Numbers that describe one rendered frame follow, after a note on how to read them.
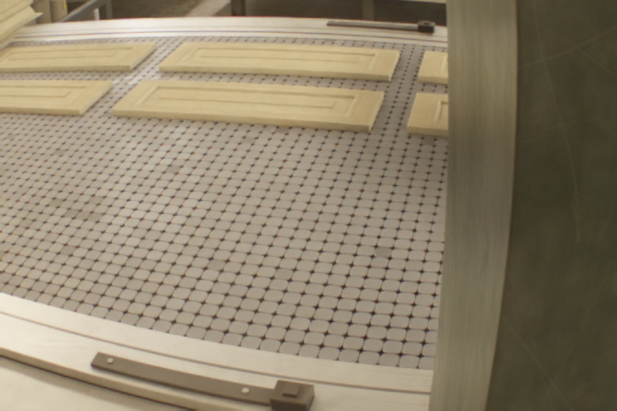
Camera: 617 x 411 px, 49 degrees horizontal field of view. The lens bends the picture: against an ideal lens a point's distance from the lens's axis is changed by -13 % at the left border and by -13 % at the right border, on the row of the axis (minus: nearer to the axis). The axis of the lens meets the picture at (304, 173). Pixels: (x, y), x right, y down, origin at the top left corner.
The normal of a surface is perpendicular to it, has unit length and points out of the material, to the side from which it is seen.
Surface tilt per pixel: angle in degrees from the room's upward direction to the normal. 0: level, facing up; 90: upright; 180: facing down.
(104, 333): 0
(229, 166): 0
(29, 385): 0
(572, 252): 80
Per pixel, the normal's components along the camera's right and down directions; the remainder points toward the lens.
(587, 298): -0.09, 0.34
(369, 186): -0.05, -0.87
